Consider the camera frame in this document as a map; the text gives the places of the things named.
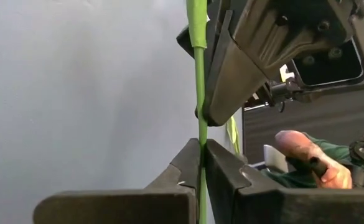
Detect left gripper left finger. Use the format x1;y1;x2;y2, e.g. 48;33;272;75
34;138;201;224

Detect white flat object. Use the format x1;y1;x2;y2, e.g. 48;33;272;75
263;144;289;174

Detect person's hand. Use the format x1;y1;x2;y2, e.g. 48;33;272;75
274;129;353;190

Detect dark wall panel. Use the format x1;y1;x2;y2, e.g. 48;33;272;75
243;88;364;164

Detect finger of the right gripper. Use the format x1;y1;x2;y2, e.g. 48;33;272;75
175;0;241;75
203;0;364;127

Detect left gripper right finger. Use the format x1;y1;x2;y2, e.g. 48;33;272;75
205;139;364;224

